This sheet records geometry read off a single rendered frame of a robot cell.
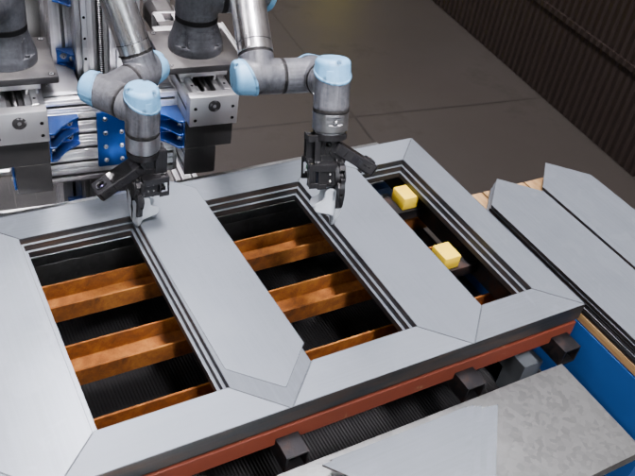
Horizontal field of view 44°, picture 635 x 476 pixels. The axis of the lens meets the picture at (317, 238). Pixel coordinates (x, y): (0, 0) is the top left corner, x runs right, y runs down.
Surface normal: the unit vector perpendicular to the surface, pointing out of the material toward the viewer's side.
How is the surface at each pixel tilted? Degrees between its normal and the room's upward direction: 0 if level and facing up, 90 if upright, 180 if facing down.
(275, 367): 0
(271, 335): 0
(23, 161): 90
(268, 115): 0
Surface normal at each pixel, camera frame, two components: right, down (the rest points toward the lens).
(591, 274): 0.14, -0.76
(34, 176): 0.38, 0.63
